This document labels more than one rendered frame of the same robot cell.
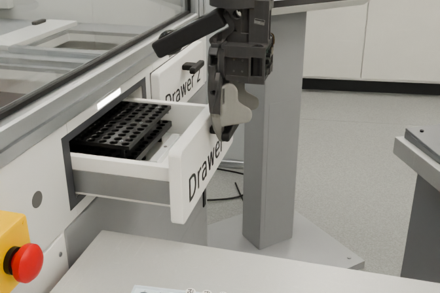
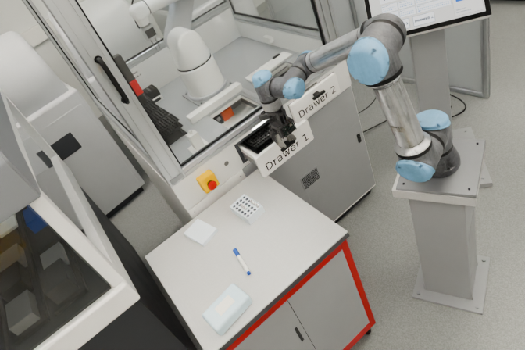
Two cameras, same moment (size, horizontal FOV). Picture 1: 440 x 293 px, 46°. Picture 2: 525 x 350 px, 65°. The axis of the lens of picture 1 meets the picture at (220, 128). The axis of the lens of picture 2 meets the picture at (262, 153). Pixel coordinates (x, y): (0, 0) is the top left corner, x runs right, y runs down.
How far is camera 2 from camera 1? 1.30 m
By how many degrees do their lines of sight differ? 48
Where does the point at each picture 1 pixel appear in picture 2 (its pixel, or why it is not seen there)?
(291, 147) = (444, 105)
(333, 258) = not seen: hidden behind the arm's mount
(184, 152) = (258, 158)
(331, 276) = (301, 205)
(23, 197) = (220, 164)
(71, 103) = (237, 133)
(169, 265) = (264, 187)
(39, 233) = (229, 171)
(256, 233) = not seen: hidden behind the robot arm
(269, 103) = (419, 81)
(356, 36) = not seen: outside the picture
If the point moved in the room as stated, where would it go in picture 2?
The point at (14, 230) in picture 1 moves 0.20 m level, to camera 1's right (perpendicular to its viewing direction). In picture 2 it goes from (209, 176) to (243, 189)
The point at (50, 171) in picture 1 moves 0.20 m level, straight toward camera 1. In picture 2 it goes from (230, 155) to (213, 188)
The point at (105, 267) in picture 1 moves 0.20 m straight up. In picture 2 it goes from (249, 183) to (232, 150)
